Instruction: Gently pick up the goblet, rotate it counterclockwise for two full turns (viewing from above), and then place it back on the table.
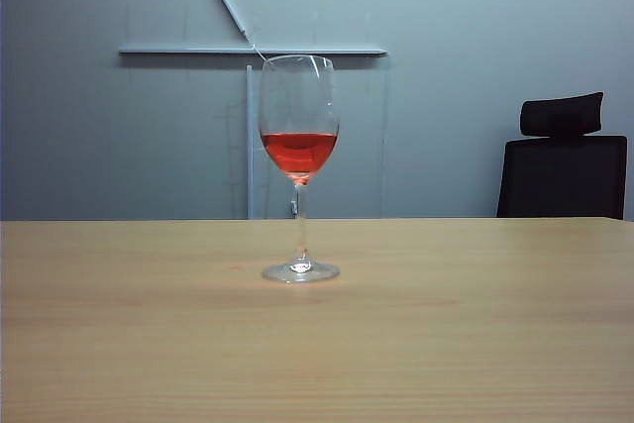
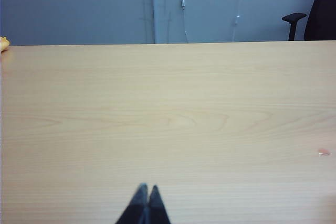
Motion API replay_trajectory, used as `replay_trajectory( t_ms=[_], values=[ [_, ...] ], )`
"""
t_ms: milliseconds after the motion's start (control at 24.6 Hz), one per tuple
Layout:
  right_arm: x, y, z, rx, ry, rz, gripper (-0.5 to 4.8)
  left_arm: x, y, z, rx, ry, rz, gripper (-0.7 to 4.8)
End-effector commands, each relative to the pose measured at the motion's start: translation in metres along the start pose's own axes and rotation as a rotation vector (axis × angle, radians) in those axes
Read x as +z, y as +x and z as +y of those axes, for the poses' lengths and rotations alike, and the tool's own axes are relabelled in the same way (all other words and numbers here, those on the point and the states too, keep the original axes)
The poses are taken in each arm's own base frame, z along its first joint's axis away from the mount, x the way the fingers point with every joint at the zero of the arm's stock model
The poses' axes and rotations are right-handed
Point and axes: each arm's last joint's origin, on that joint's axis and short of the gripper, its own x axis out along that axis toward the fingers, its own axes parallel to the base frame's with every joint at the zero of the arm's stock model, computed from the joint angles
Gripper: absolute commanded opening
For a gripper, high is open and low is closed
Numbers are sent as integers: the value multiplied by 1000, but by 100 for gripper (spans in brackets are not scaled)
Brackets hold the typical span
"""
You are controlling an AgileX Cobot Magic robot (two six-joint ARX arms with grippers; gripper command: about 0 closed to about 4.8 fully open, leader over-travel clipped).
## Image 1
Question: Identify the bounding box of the grey vertical wall bar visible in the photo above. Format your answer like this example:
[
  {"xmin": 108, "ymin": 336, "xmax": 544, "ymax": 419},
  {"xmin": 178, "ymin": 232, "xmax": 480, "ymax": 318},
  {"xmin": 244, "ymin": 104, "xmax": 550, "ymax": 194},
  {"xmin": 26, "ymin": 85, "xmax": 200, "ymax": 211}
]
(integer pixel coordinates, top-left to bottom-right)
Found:
[{"xmin": 246, "ymin": 64, "xmax": 256, "ymax": 220}]

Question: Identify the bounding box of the black office chair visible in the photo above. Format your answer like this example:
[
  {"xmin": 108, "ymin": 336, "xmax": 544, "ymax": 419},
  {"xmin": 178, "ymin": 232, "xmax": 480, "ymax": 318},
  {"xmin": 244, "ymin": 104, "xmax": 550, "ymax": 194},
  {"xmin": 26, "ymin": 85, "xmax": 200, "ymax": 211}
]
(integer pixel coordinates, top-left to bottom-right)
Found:
[{"xmin": 496, "ymin": 91, "xmax": 629, "ymax": 221}]

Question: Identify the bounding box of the clear wine goblet red liquid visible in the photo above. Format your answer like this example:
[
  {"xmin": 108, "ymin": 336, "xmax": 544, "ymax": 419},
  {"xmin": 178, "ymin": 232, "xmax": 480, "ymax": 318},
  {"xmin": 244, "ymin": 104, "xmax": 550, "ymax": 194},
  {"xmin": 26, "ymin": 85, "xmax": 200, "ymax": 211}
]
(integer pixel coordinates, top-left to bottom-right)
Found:
[{"xmin": 257, "ymin": 53, "xmax": 342, "ymax": 285}]

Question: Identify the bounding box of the grey horizontal wall bar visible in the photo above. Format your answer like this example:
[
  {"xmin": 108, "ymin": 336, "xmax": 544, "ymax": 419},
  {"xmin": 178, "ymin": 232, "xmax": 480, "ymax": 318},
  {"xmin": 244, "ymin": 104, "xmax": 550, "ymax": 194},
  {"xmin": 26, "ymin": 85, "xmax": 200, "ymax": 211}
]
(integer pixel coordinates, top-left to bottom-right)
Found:
[{"xmin": 118, "ymin": 44, "xmax": 389, "ymax": 57}]

